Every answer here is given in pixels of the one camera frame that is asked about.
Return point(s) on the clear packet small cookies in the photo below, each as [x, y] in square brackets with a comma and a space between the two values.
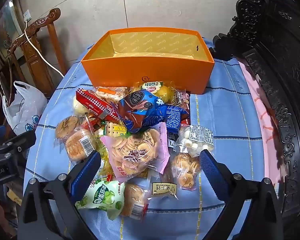
[185, 170]

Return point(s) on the orange cardboard box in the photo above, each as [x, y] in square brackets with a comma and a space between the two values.
[145, 67]

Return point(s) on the round brown cracker packet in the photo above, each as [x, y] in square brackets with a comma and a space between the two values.
[66, 126]

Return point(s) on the green soda cracker packet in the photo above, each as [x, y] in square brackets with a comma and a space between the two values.
[112, 130]

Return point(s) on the clear rice cracker packet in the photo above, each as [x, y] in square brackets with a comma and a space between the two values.
[110, 93]

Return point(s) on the white plastic bag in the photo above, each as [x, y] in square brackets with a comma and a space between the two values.
[25, 110]

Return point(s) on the red gold cake packet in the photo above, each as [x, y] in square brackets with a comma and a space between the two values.
[92, 122]

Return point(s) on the white wall socket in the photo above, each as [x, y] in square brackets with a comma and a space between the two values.
[27, 15]

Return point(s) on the brown carved wooden chair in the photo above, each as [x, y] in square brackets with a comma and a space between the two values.
[32, 52]

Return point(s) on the green apple candy packet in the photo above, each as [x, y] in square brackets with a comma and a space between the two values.
[102, 197]

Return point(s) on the pink rice cracker packet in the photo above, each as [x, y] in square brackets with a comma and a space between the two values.
[132, 150]

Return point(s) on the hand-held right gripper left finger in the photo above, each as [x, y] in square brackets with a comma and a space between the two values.
[87, 175]

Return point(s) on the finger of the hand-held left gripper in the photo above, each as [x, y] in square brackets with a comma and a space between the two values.
[22, 138]

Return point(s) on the black white snack packet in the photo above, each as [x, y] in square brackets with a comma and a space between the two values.
[172, 141]

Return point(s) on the clear packet white balls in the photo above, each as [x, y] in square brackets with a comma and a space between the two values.
[192, 138]

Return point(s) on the dark carved wooden chair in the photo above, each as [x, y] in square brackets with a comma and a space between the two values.
[277, 42]

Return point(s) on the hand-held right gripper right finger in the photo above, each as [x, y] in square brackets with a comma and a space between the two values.
[210, 170]

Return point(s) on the yellow green snack packet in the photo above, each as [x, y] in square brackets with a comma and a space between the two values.
[106, 165]

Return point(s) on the framed wall picture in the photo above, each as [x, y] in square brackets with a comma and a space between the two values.
[2, 27]

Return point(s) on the pink clear snack packet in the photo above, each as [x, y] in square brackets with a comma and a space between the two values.
[183, 97]

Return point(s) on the red checkered biscuit packet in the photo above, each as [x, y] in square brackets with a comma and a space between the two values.
[95, 103]

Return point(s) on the clear cracker packet with barcode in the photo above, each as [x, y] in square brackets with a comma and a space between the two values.
[77, 145]
[135, 202]

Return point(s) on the blue packet white print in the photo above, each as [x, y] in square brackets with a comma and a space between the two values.
[176, 120]

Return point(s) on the white bun packet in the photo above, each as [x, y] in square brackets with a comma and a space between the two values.
[78, 108]

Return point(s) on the pink cloth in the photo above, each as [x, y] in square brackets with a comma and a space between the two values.
[262, 120]

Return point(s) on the blue brown cookie packet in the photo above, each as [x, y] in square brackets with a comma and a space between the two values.
[140, 115]

